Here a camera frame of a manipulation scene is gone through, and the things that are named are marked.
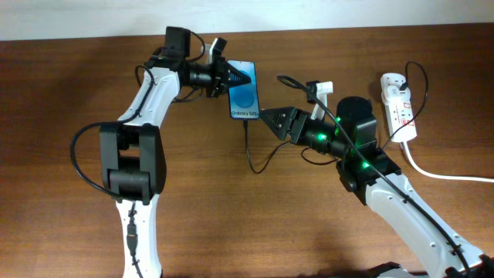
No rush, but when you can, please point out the blue screen Galaxy smartphone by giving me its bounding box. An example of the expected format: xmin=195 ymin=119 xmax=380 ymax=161
xmin=228 ymin=60 xmax=259 ymax=120

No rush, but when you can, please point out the black USB charging cable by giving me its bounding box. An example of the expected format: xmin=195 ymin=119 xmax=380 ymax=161
xmin=242 ymin=61 xmax=429 ymax=175

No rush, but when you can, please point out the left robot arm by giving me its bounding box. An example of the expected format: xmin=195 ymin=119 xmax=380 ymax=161
xmin=100 ymin=26 xmax=252 ymax=277

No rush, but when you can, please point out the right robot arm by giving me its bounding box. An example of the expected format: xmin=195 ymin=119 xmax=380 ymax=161
xmin=260 ymin=97 xmax=493 ymax=277

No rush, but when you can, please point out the white USB charger plug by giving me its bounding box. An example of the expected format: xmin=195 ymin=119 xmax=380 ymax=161
xmin=381 ymin=73 xmax=411 ymax=104

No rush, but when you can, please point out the white power strip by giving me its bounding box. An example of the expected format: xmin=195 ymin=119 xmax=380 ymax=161
xmin=380 ymin=73 xmax=418 ymax=144

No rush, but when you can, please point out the white power strip cord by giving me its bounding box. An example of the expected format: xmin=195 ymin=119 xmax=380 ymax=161
xmin=401 ymin=141 xmax=494 ymax=184

